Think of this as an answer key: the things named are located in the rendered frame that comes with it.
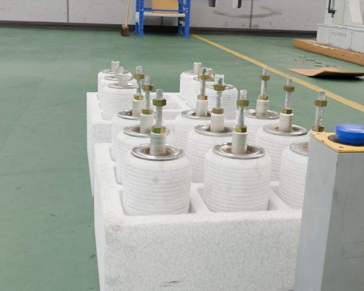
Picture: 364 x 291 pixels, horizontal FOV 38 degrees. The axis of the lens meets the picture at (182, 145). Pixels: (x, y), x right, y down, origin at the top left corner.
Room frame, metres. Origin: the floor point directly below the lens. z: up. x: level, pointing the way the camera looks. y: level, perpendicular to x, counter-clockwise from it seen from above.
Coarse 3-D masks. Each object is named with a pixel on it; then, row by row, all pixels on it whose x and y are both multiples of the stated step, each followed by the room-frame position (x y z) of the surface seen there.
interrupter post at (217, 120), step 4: (212, 116) 0.84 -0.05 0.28; (216, 116) 0.83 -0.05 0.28; (220, 116) 0.83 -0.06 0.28; (224, 116) 0.84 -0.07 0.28; (212, 120) 0.84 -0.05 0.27; (216, 120) 0.83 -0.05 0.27; (220, 120) 0.83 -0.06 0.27; (212, 124) 0.84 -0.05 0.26; (216, 124) 0.83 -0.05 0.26; (220, 124) 0.83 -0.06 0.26; (212, 128) 0.84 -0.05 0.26; (216, 128) 0.83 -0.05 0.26; (220, 128) 0.83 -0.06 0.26; (216, 132) 0.83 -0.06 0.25; (220, 132) 0.83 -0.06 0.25
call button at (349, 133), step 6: (336, 126) 0.58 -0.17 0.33; (342, 126) 0.57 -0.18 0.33; (348, 126) 0.57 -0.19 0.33; (354, 126) 0.57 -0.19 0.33; (360, 126) 0.58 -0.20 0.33; (336, 132) 0.57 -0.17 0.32; (342, 132) 0.56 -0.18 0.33; (348, 132) 0.56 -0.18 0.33; (354, 132) 0.55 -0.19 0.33; (360, 132) 0.55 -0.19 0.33; (342, 138) 0.57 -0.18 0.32; (348, 138) 0.56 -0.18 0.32; (354, 138) 0.55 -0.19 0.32; (360, 138) 0.55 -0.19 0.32
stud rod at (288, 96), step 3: (288, 78) 0.86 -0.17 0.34; (291, 78) 0.87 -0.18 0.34; (288, 81) 0.86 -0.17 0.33; (291, 81) 0.86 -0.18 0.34; (288, 84) 0.86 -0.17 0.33; (291, 84) 0.86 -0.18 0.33; (288, 93) 0.86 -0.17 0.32; (291, 93) 0.86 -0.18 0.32; (285, 96) 0.87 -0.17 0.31; (288, 96) 0.86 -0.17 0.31; (285, 99) 0.86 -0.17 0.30; (288, 99) 0.86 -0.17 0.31; (285, 102) 0.86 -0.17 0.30; (288, 102) 0.86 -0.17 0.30; (285, 105) 0.86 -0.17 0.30; (288, 105) 0.86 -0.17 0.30; (285, 108) 0.86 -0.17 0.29; (288, 108) 0.86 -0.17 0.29
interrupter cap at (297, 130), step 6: (264, 126) 0.87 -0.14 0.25; (270, 126) 0.88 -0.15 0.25; (276, 126) 0.88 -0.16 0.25; (294, 126) 0.88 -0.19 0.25; (300, 126) 0.88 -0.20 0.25; (270, 132) 0.84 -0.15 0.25; (276, 132) 0.83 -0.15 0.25; (282, 132) 0.84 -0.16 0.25; (288, 132) 0.84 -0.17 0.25; (294, 132) 0.84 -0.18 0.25; (300, 132) 0.85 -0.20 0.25; (306, 132) 0.85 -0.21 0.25
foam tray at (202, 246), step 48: (96, 144) 0.98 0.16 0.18; (96, 192) 0.86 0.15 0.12; (192, 192) 0.74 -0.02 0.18; (96, 240) 0.87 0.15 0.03; (144, 240) 0.62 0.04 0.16; (192, 240) 0.63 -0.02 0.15; (240, 240) 0.65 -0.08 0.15; (288, 240) 0.66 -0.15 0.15; (144, 288) 0.62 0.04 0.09; (192, 288) 0.64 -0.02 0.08; (240, 288) 0.65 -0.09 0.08; (288, 288) 0.66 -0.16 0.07
